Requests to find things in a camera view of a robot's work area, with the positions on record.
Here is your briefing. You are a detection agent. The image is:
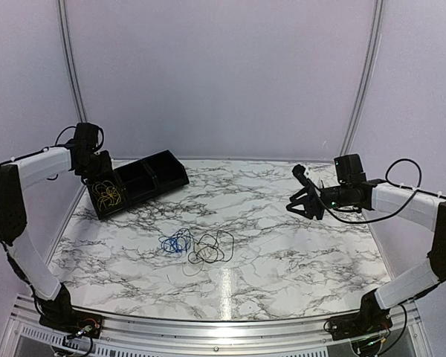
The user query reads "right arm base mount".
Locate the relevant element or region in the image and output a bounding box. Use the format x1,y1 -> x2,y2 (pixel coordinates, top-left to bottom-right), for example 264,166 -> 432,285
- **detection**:
323,314 -> 392,341

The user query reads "aluminium frame post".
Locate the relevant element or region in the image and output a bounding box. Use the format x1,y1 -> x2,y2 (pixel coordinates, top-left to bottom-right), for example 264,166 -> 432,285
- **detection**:
339,0 -> 386,156
56,0 -> 90,127

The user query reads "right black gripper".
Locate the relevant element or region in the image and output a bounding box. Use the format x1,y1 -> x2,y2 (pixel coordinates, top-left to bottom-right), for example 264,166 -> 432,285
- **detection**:
286,184 -> 351,220

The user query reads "black three-compartment bin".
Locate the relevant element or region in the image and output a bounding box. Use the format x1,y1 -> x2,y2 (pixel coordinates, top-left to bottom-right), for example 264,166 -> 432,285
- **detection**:
86,150 -> 189,221

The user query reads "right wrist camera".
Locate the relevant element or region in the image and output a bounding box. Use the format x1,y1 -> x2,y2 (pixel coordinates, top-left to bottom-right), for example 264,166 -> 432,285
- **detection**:
292,164 -> 323,188

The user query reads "right aluminium frame post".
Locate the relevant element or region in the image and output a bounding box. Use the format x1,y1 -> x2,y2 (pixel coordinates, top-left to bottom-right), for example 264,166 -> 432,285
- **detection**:
339,0 -> 386,156

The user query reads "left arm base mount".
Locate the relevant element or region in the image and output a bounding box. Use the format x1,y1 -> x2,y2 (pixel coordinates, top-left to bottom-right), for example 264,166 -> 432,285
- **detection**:
36,305 -> 103,338

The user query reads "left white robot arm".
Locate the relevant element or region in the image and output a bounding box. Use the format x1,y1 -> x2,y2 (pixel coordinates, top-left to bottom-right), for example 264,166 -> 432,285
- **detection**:
0,123 -> 111,331

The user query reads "aluminium front rail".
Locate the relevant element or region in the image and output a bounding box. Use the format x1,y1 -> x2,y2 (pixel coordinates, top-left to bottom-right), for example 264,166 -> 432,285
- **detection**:
0,295 -> 433,356

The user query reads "yellow cable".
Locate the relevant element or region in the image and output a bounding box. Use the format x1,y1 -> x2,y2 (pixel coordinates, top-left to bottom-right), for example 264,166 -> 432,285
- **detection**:
94,185 -> 123,209
91,181 -> 124,209

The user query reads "left aluminium frame post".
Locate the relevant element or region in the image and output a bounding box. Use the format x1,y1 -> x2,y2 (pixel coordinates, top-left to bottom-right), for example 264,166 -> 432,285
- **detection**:
56,0 -> 90,127

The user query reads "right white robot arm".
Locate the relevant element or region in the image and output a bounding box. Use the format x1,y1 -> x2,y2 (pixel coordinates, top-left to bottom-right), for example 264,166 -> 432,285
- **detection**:
286,154 -> 446,333

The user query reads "blue cable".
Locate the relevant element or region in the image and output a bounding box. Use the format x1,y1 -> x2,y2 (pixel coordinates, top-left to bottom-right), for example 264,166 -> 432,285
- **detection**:
158,230 -> 193,256

